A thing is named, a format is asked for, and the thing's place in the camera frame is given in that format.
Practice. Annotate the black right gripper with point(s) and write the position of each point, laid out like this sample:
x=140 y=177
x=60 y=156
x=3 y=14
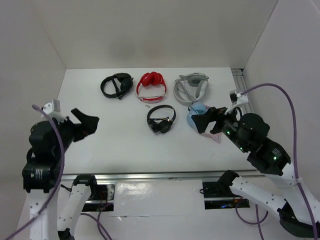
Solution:
x=212 y=114

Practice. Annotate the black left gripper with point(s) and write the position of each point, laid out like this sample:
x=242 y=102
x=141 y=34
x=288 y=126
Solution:
x=88 y=124

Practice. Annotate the large black gaming headset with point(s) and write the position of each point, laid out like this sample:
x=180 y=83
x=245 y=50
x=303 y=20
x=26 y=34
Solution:
x=122 y=82

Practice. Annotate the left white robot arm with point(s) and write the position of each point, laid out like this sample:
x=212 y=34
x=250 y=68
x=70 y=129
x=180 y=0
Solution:
x=42 y=174

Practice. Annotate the grey white headphones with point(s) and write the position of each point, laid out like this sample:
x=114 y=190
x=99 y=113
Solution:
x=190 y=88

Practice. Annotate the small black headphones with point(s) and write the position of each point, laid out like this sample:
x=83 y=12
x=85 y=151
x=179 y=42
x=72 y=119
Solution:
x=160 y=125

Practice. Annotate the red white headphones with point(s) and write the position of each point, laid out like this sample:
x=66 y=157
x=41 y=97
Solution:
x=149 y=81

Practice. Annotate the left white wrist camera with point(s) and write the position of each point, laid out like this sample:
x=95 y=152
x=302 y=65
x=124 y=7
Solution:
x=52 y=108

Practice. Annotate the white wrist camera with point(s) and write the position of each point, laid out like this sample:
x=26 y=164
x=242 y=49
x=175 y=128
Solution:
x=237 y=100
x=52 y=108

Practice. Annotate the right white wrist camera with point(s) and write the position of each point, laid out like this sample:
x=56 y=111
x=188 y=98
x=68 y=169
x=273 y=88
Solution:
x=237 y=100

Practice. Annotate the aluminium side rail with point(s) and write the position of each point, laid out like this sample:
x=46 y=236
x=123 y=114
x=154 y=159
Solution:
x=241 y=86

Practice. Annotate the aluminium front table rail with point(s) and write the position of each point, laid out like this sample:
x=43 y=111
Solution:
x=155 y=176

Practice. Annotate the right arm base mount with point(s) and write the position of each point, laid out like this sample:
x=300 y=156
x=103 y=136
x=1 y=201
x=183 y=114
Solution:
x=217 y=194

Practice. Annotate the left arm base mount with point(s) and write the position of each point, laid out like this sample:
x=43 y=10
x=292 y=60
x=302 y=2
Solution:
x=101 y=199

